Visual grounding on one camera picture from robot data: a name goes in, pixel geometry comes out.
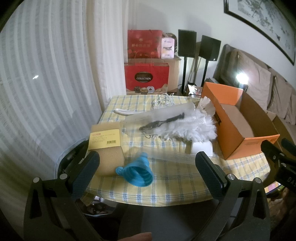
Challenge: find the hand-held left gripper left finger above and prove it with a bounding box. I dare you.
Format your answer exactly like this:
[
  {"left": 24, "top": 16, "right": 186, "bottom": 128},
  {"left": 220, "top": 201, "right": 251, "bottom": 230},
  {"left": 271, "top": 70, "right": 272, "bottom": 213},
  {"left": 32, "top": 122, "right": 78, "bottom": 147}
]
[{"left": 23, "top": 151, "right": 104, "bottom": 241}]

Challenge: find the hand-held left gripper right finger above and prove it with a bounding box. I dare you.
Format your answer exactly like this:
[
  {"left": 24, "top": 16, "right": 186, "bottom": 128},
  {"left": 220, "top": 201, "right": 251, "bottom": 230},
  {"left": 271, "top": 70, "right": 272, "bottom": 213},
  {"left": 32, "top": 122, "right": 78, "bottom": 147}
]
[{"left": 195, "top": 152, "right": 271, "bottom": 241}]

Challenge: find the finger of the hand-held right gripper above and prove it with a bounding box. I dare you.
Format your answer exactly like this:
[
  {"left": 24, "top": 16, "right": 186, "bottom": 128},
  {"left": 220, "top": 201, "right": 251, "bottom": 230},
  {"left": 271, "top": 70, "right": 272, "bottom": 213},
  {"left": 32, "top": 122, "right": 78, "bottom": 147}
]
[
  {"left": 281, "top": 138, "right": 296, "bottom": 154},
  {"left": 261, "top": 140, "right": 285, "bottom": 168}
]

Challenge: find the orange cardboard box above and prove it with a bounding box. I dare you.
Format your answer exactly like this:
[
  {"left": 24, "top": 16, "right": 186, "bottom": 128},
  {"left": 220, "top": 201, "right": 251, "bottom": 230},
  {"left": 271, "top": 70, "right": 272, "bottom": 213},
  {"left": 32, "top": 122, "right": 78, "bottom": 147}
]
[{"left": 200, "top": 81, "right": 281, "bottom": 161}]

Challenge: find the blue collapsible funnel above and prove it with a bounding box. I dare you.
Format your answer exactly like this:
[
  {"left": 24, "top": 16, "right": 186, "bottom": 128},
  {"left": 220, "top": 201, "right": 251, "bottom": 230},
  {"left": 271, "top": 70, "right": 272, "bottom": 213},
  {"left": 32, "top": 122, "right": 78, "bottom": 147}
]
[{"left": 115, "top": 152, "right": 154, "bottom": 187}]

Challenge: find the frosted dotted plastic cover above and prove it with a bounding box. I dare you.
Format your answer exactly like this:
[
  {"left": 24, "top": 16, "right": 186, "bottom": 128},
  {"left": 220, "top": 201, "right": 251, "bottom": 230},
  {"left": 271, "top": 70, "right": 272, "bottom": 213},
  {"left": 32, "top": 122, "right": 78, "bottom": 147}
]
[{"left": 123, "top": 103, "right": 197, "bottom": 140}]

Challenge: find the white cable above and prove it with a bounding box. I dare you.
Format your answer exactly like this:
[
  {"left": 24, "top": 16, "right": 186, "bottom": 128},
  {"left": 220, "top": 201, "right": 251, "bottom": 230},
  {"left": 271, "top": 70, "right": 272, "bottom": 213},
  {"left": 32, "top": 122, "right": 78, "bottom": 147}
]
[{"left": 151, "top": 92, "right": 176, "bottom": 110}]

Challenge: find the person's left hand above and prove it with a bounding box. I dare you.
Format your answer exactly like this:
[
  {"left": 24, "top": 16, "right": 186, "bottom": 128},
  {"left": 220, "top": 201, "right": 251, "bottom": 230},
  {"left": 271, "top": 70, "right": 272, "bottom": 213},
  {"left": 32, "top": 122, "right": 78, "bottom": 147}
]
[{"left": 120, "top": 232, "right": 152, "bottom": 241}]

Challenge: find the open brown cardboard box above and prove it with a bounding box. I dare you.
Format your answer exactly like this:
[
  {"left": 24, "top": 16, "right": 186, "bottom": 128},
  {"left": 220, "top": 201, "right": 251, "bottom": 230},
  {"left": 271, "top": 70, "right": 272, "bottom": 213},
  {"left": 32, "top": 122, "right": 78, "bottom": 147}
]
[{"left": 271, "top": 114, "right": 296, "bottom": 149}]

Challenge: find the white plastic block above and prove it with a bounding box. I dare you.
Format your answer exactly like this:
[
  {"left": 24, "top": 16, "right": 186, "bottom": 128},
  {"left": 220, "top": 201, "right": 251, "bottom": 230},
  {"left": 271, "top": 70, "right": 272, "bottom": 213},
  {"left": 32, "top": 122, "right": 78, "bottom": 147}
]
[{"left": 190, "top": 140, "right": 213, "bottom": 156}]

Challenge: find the cork block with yellow label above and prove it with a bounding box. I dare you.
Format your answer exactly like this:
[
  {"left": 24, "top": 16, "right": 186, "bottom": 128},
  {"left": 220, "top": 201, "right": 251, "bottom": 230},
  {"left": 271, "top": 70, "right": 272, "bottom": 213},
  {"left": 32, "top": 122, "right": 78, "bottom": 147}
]
[{"left": 89, "top": 122, "right": 125, "bottom": 178}]

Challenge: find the white fluffy duster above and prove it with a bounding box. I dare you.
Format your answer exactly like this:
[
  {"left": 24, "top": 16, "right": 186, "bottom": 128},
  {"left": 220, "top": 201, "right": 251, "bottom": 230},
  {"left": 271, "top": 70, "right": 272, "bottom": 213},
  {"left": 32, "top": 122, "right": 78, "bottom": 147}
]
[{"left": 159, "top": 97, "right": 218, "bottom": 144}]

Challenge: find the black brush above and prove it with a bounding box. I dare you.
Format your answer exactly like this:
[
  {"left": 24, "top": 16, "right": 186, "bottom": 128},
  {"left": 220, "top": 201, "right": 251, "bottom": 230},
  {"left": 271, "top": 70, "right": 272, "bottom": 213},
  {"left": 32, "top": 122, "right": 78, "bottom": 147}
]
[{"left": 139, "top": 113, "right": 186, "bottom": 133}]

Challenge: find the bright portable lamp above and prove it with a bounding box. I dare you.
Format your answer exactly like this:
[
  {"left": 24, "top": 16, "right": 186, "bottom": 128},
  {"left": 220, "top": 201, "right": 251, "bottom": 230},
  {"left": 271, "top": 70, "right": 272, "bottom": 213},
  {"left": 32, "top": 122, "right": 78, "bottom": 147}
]
[{"left": 234, "top": 73, "right": 249, "bottom": 91}]

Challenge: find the large beige sofa cushion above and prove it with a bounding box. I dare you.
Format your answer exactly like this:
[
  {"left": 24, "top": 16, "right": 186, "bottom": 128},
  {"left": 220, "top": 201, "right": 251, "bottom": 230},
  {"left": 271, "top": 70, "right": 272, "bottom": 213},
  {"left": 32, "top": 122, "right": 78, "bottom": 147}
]
[{"left": 231, "top": 49, "right": 272, "bottom": 110}]

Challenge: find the black speaker stand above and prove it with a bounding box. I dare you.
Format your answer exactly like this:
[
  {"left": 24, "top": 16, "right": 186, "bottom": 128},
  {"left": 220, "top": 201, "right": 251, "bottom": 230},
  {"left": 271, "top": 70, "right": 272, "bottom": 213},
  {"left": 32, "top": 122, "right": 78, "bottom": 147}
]
[
  {"left": 201, "top": 60, "right": 209, "bottom": 87},
  {"left": 182, "top": 57, "right": 188, "bottom": 93}
]

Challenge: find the large brown cardboard box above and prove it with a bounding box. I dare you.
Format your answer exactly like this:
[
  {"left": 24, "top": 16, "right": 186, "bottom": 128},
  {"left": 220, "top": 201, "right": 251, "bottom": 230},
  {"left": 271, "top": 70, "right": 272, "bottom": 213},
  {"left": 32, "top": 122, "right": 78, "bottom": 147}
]
[{"left": 124, "top": 57, "right": 182, "bottom": 94}]

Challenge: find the white sheer curtain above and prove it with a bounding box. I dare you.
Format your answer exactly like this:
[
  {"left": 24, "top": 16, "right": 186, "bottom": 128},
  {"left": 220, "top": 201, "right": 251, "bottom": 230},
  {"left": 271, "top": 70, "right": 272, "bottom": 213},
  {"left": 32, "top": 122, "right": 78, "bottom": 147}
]
[{"left": 0, "top": 0, "right": 129, "bottom": 186}]

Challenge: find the red chocolate gift bag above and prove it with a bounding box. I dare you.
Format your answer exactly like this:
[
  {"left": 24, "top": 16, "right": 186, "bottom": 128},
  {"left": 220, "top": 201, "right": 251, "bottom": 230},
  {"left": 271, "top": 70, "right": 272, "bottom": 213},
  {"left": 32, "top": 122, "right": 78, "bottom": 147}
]
[{"left": 124, "top": 62, "right": 170, "bottom": 95}]

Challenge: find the black speaker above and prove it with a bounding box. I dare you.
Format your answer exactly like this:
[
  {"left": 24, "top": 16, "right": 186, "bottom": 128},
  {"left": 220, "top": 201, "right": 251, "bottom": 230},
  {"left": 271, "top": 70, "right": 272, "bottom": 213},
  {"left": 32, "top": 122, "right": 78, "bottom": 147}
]
[
  {"left": 199, "top": 35, "right": 221, "bottom": 62},
  {"left": 178, "top": 29, "right": 197, "bottom": 58}
]

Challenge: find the framed ink painting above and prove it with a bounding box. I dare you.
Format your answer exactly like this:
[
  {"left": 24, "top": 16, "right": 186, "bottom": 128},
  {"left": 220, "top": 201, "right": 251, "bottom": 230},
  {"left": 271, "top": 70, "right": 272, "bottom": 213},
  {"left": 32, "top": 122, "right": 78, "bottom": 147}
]
[{"left": 223, "top": 0, "right": 296, "bottom": 67}]

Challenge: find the pink printed box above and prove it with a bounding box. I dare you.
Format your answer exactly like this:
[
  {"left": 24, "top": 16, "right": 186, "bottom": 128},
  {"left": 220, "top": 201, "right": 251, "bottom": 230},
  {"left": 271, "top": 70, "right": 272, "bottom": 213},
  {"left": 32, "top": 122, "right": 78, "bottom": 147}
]
[{"left": 161, "top": 37, "right": 175, "bottom": 59}]

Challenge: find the red floral gift bag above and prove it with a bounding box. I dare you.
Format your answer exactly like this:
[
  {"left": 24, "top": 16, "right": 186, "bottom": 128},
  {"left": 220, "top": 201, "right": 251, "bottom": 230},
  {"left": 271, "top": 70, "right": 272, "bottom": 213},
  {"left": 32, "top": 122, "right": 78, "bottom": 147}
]
[{"left": 127, "top": 30, "right": 163, "bottom": 60}]

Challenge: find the white curved handle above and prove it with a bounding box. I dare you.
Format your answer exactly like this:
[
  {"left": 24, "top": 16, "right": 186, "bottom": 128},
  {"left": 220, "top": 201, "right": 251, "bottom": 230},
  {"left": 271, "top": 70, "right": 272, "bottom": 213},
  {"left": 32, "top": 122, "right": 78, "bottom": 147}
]
[{"left": 113, "top": 108, "right": 149, "bottom": 116}]

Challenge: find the dark sofa frame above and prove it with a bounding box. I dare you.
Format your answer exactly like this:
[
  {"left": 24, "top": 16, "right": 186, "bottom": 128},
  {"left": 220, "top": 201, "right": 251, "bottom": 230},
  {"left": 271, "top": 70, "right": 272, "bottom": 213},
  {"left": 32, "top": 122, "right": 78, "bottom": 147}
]
[{"left": 212, "top": 44, "right": 238, "bottom": 85}]

